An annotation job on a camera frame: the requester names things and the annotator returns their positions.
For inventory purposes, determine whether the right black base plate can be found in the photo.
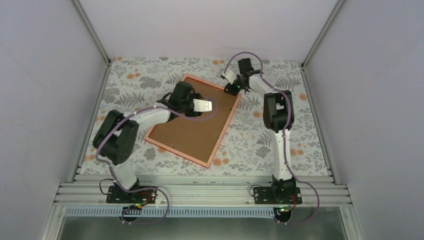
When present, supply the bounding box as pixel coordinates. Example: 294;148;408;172
253;186;303;205

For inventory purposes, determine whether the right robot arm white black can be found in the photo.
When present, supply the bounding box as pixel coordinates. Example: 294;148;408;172
220;58;297;204

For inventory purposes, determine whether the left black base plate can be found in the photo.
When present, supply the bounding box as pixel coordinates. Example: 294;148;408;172
105;185;157;205

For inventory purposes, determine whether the brown backing board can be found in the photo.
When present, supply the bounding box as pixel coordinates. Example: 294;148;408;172
147;78;239;165

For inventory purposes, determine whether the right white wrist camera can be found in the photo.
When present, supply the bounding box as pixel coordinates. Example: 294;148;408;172
220;69;238;84

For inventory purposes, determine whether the grey slotted cable duct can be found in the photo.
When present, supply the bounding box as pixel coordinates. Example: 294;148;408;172
64;206;275;219

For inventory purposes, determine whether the aluminium rail base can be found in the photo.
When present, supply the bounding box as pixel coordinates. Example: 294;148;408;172
53;174;352;207

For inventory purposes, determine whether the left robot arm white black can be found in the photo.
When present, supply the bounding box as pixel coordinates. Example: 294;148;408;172
93;81;213;203

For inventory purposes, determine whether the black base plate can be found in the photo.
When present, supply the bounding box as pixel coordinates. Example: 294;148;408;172
253;186;303;205
105;185;157;205

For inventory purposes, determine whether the red picture frame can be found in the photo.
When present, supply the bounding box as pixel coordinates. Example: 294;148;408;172
143;74;243;169

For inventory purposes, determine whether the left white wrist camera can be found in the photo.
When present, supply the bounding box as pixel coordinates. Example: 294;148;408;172
192;99;213;113

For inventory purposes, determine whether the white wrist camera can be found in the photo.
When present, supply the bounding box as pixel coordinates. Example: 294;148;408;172
220;69;238;84
192;99;213;113

